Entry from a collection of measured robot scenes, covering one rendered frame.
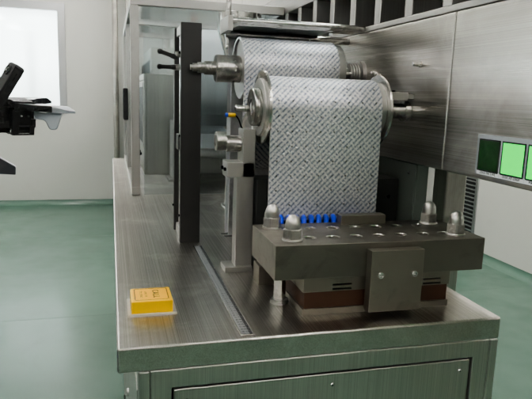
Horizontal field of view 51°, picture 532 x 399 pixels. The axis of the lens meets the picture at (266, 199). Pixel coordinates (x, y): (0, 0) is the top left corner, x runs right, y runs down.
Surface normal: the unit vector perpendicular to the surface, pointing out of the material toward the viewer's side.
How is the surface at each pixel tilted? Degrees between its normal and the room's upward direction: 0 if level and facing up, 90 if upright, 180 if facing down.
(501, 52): 90
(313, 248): 90
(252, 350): 90
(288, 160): 90
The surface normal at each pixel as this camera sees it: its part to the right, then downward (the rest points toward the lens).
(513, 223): -0.96, 0.02
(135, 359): 0.26, 0.18
